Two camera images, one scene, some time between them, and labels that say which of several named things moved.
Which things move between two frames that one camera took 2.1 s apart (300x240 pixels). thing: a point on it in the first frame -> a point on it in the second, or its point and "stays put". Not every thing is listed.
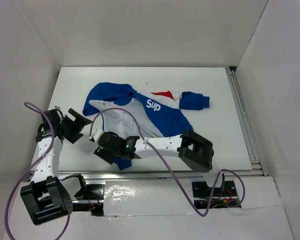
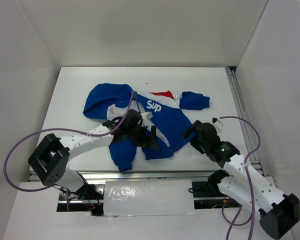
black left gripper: (77, 125) -> (153, 143)
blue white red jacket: (126, 111) stays put
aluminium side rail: (258, 160) stays put
